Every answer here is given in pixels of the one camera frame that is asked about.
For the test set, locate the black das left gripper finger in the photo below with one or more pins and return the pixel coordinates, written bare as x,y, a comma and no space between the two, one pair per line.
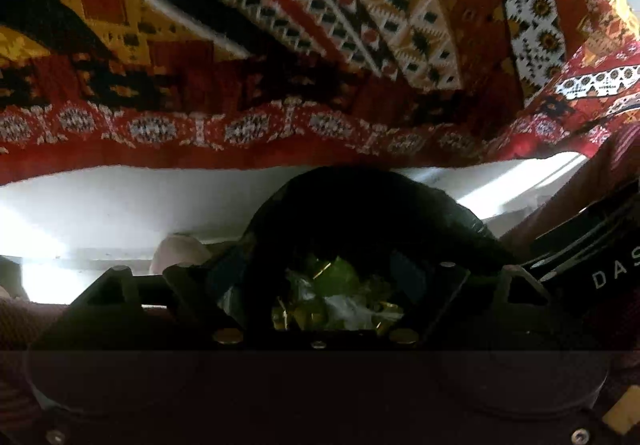
594,256

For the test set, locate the green plastic wrapper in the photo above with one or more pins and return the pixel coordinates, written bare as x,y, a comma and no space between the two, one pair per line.
331,297

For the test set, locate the red patterned tablecloth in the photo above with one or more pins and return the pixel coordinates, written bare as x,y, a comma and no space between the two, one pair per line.
261,83

